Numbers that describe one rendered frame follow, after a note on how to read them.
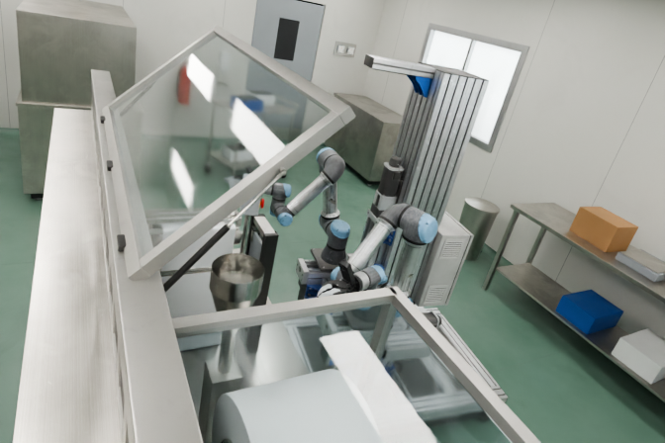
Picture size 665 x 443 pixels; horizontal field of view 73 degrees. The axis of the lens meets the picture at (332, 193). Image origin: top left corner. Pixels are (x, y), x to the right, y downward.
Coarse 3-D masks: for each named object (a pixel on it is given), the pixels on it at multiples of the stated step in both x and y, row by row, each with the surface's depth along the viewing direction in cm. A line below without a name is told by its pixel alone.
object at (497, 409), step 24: (384, 288) 112; (216, 312) 92; (240, 312) 93; (264, 312) 95; (288, 312) 97; (408, 312) 106; (432, 336) 99; (456, 360) 94; (480, 384) 89; (504, 408) 84; (504, 432) 82; (528, 432) 80
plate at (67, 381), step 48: (48, 192) 152; (96, 192) 158; (48, 240) 128; (96, 240) 133; (48, 288) 111; (96, 288) 114; (48, 336) 98; (96, 336) 100; (48, 384) 87; (96, 384) 90; (48, 432) 79; (96, 432) 81
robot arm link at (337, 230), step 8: (328, 224) 267; (336, 224) 261; (344, 224) 263; (328, 232) 264; (336, 232) 258; (344, 232) 258; (328, 240) 264; (336, 240) 259; (344, 240) 261; (336, 248) 261
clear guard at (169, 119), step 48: (144, 96) 162; (192, 96) 140; (240, 96) 123; (288, 96) 110; (144, 144) 131; (192, 144) 116; (240, 144) 104; (144, 192) 111; (192, 192) 100; (144, 240) 95
